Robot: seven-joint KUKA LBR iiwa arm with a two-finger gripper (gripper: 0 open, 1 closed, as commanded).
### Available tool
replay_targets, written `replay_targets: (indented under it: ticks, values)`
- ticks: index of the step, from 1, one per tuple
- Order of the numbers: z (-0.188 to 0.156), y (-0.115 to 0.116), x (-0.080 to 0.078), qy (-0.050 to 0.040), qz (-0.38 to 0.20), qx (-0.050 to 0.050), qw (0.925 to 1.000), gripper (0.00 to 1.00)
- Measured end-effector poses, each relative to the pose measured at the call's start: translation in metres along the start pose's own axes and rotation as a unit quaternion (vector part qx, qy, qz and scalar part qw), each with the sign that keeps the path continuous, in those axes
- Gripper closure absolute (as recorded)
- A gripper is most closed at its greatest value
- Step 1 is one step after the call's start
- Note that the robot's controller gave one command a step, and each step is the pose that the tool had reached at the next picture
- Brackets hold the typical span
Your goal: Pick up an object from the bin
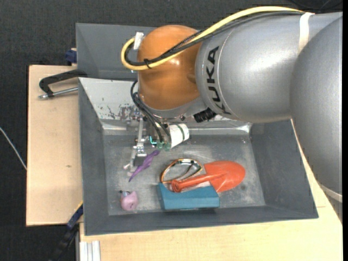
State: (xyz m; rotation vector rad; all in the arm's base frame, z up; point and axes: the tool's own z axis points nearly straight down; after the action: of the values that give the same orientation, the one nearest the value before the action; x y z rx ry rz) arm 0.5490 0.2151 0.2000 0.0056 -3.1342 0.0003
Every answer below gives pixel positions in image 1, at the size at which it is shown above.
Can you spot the orange toy shovel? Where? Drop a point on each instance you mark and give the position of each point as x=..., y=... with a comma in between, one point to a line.
x=228, y=174

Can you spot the purple toy figure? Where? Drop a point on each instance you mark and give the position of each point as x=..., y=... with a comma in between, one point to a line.
x=148, y=162

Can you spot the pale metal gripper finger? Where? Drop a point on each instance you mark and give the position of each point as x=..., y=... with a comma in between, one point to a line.
x=139, y=151
x=139, y=161

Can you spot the pale cardboard board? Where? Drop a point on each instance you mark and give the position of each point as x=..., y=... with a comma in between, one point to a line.
x=54, y=145

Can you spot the black cylinder on white bracket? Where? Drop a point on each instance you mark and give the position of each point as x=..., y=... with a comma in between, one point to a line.
x=178, y=135

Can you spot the grey metal bin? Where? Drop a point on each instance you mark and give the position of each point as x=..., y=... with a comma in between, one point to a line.
x=244, y=170

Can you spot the pink toy pig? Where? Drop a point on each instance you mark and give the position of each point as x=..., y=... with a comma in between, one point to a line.
x=129, y=201

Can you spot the teal flat block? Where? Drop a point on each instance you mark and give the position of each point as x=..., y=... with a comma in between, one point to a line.
x=190, y=198

